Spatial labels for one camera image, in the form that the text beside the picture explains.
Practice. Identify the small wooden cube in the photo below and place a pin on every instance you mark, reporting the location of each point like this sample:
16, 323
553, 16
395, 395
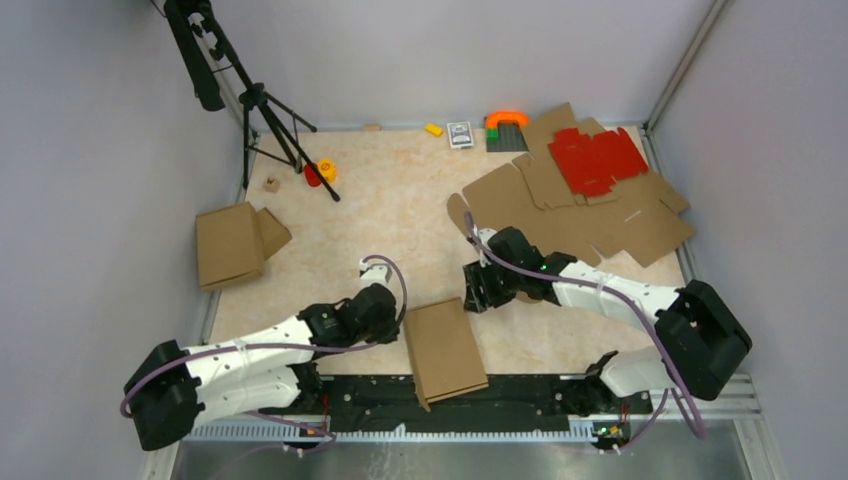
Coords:
271, 184

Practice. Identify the yellow small block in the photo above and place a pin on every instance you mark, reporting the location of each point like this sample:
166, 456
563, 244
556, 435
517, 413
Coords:
434, 129

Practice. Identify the black camera tripod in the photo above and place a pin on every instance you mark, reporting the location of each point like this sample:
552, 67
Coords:
220, 80

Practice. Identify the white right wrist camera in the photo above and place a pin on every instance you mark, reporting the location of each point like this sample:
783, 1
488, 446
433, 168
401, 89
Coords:
484, 235

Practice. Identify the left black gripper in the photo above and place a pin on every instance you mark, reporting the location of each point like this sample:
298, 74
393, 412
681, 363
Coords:
391, 327

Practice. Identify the yellow round toy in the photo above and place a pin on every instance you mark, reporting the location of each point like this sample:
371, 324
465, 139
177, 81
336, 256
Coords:
328, 170

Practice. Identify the small brown cardboard blank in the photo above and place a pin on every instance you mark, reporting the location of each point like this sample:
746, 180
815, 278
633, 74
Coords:
548, 188

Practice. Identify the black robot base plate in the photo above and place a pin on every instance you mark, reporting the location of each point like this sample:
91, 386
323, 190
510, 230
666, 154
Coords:
509, 404

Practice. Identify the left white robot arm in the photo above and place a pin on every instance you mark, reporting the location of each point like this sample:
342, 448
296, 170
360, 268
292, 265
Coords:
176, 389

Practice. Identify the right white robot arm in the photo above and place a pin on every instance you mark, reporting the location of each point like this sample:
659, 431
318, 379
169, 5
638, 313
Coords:
697, 342

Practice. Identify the large brown cardboard sheet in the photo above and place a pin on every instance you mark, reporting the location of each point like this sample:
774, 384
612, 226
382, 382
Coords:
644, 222

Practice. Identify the brown cardboard box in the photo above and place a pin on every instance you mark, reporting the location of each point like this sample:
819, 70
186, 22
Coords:
233, 243
443, 352

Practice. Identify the folded brown cardboard box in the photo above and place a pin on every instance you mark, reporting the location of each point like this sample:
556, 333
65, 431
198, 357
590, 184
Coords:
233, 243

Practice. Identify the grey lego base plate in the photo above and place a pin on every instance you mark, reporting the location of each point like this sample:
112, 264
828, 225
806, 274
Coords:
511, 140

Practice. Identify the orange horseshoe toy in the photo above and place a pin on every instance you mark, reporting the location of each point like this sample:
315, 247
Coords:
495, 119

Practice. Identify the red flat cardboard blank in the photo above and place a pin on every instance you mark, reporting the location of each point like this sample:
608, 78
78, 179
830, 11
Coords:
592, 165

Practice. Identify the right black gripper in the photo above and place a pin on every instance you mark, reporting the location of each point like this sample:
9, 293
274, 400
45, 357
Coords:
478, 301

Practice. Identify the playing card deck box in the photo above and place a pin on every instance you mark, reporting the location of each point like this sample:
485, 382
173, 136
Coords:
460, 135

